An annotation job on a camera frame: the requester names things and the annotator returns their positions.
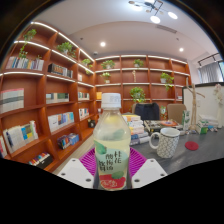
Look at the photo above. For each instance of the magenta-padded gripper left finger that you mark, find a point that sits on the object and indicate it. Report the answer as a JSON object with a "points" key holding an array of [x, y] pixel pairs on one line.
{"points": [[75, 171]]}

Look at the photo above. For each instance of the white mug with triangle pattern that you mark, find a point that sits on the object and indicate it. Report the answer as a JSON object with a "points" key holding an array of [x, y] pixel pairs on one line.
{"points": [[168, 145]]}

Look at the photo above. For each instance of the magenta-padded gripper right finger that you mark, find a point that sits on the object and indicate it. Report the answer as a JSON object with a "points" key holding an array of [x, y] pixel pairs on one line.
{"points": [[150, 171]]}

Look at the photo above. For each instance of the stack of colourful books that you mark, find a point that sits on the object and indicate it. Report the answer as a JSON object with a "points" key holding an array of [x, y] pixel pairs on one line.
{"points": [[136, 128]]}

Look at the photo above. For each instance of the window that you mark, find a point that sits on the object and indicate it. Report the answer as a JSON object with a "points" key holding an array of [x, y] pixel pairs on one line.
{"points": [[222, 70]]}

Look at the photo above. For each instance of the ceiling lamp with round lights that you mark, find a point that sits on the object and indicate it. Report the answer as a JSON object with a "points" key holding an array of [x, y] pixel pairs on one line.
{"points": [[155, 19]]}

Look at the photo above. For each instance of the dark office chair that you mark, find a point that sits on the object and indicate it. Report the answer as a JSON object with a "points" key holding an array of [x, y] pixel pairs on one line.
{"points": [[146, 111]]}

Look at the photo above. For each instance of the flat round red coaster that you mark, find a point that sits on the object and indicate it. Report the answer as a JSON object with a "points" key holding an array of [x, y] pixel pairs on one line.
{"points": [[192, 146]]}

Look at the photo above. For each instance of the wooden shelf unit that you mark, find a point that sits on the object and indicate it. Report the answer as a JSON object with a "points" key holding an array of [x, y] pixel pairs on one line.
{"points": [[33, 106]]}

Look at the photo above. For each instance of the brown chair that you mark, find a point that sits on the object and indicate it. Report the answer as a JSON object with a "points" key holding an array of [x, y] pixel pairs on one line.
{"points": [[176, 111]]}

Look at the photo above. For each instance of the stack of white papers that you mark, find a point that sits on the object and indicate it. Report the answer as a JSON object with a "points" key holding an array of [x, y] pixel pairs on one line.
{"points": [[209, 118]]}

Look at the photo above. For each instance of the white vase with flowers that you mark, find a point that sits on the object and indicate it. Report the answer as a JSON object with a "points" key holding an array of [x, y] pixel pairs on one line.
{"points": [[220, 110]]}

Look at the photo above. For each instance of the grey curtain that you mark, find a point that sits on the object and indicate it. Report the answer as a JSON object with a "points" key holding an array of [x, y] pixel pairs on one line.
{"points": [[210, 72]]}

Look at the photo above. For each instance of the tall green and white carton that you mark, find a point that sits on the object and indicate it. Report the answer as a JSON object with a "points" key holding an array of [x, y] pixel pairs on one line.
{"points": [[186, 120]]}

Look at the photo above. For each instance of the clear bottle with yellow drink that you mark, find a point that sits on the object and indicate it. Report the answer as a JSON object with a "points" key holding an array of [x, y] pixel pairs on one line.
{"points": [[111, 146]]}

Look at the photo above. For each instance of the small green box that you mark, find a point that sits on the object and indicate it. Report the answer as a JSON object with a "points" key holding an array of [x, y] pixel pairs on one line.
{"points": [[202, 128]]}

